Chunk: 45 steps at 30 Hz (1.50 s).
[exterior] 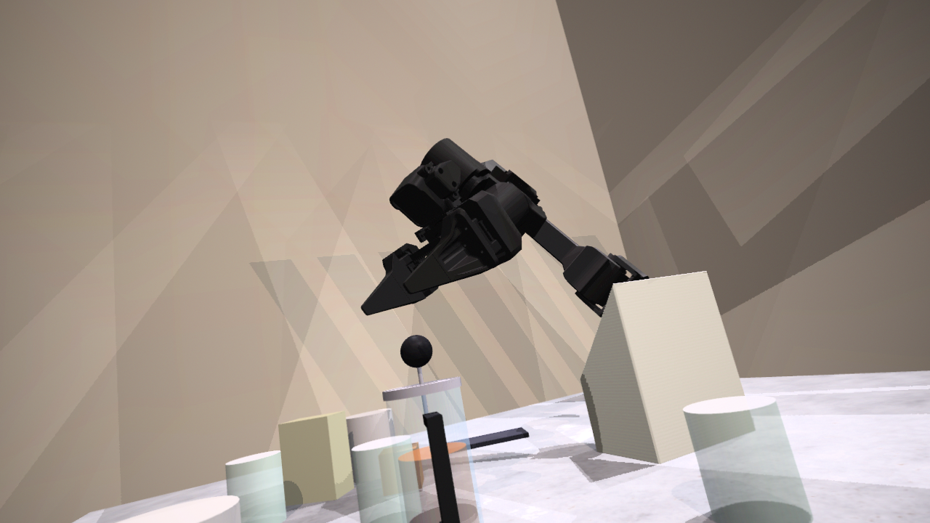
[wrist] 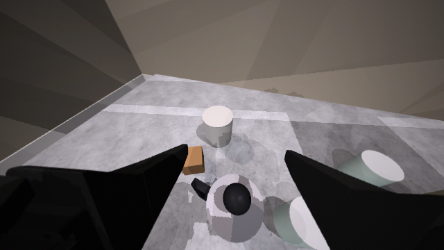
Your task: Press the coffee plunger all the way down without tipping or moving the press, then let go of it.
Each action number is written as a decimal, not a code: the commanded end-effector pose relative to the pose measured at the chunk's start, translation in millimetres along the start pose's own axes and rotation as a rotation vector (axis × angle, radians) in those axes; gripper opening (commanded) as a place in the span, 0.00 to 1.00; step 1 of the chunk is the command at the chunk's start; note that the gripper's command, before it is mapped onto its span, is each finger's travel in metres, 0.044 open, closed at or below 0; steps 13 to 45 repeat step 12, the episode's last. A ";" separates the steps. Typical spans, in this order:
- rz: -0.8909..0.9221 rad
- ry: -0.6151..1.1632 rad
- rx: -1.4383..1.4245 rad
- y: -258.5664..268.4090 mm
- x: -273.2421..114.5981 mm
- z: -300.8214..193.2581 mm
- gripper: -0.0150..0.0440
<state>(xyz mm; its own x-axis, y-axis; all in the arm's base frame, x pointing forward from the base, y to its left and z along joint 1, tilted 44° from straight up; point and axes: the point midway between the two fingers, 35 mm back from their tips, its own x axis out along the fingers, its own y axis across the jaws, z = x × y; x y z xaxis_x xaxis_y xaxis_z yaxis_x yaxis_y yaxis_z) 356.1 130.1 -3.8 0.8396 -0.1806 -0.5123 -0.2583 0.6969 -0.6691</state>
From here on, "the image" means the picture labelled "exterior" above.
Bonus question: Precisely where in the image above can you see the clear glass french press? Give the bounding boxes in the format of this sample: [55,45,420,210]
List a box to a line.
[382,335,484,523]

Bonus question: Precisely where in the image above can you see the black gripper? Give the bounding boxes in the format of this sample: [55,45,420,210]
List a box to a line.
[361,190,522,315]

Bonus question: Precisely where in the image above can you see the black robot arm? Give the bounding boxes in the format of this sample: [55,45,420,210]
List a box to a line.
[389,138,650,317]

